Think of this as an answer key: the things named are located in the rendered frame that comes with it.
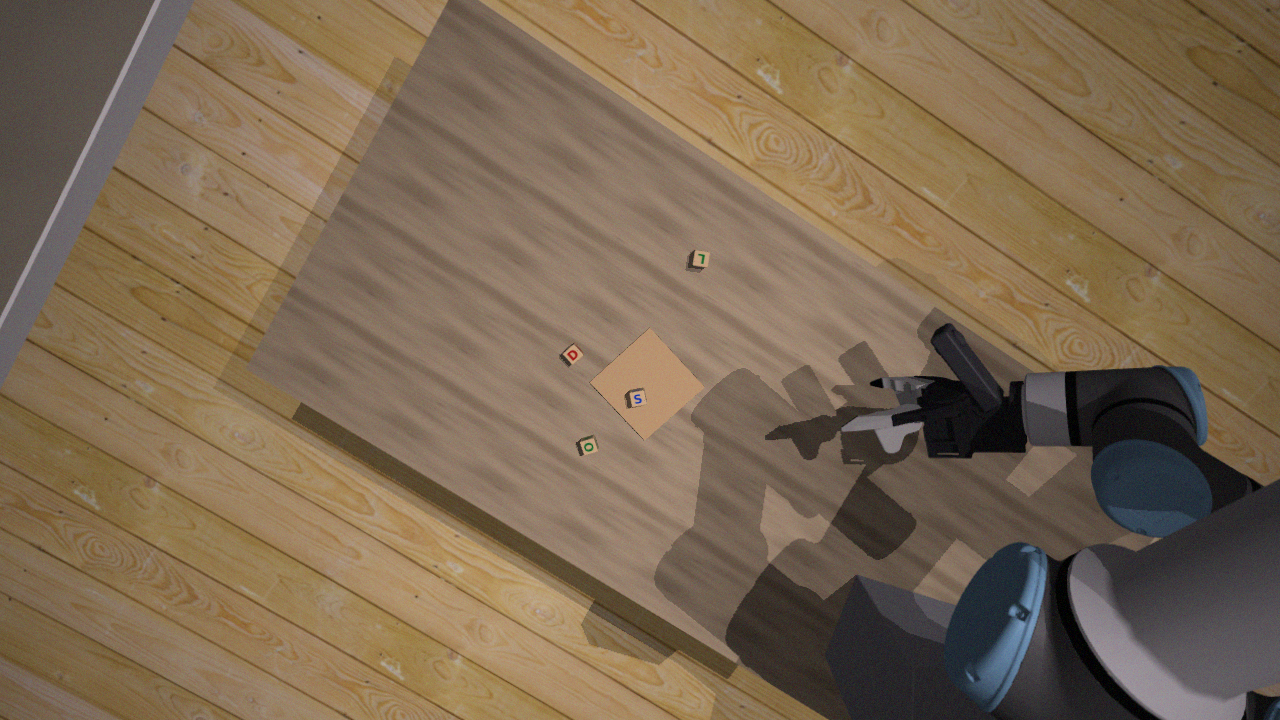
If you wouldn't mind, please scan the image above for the tan square mat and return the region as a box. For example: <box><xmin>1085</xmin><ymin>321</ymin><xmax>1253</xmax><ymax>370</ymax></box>
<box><xmin>590</xmin><ymin>328</ymin><xmax>705</xmax><ymax>439</ymax></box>

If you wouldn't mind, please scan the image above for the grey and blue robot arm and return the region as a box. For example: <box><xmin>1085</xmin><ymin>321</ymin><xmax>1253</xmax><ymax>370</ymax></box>
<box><xmin>945</xmin><ymin>365</ymin><xmax>1280</xmax><ymax>720</ymax></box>

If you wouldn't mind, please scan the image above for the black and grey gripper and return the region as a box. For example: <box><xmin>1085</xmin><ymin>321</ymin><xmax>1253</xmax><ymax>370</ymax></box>
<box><xmin>841</xmin><ymin>375</ymin><xmax>1027</xmax><ymax>457</ymax></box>

